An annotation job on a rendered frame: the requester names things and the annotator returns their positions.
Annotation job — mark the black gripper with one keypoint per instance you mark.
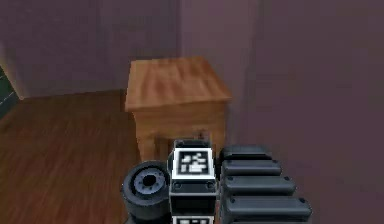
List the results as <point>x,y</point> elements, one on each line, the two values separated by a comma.
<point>146,191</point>

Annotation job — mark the brown wooden side table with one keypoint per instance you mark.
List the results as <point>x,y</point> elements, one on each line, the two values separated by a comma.
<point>176,90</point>

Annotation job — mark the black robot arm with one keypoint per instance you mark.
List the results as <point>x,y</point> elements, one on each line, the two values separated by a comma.
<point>256,186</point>

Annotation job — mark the dark green door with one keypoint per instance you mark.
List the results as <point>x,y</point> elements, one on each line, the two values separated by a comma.
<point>6,96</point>

